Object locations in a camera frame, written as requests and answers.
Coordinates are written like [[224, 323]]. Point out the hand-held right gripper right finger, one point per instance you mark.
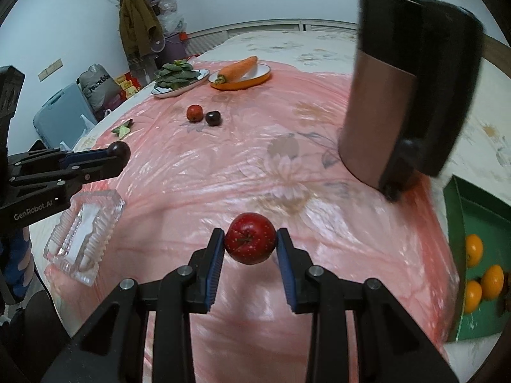
[[285, 267]]

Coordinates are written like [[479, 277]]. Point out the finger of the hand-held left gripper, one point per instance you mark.
[[96, 173], [84, 158]]

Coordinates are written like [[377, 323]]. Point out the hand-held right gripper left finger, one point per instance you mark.
[[215, 265]]

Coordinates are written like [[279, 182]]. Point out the dark plum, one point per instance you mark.
[[213, 118], [119, 152]]

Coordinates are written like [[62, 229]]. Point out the green box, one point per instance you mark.
[[459, 215]]

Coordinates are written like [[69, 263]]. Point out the white plastic bag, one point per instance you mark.
[[88, 122]]

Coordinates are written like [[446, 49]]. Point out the pink plastic sheet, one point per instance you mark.
[[319, 247]]

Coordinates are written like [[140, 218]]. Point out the green leaf piece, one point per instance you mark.
[[121, 129]]

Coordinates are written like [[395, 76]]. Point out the grey-blue suitcase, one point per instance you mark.
[[64, 107]]

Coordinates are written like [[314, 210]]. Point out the clear glass dish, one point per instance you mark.
[[68, 255]]

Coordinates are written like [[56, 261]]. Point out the grey bag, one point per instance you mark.
[[98, 85]]

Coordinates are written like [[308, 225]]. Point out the red boxes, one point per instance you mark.
[[127, 83]]

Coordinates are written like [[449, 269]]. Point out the green leafy vegetables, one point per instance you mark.
[[175, 75]]

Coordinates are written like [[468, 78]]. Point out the white plate with dark rim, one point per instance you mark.
[[200, 76]]

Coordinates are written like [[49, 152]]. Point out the purple bin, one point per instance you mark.
[[175, 48]]

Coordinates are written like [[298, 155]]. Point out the olive coat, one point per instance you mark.
[[137, 20]]

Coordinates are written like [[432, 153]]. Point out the clear plastic bag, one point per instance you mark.
[[173, 14]]

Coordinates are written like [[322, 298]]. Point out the carrot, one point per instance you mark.
[[237, 68]]

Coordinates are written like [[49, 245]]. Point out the orange and white bowl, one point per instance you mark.
[[255, 78]]

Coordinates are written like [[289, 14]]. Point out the floral quilt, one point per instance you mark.
[[319, 48]]

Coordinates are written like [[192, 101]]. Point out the beige wall sockets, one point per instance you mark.
[[51, 69]]

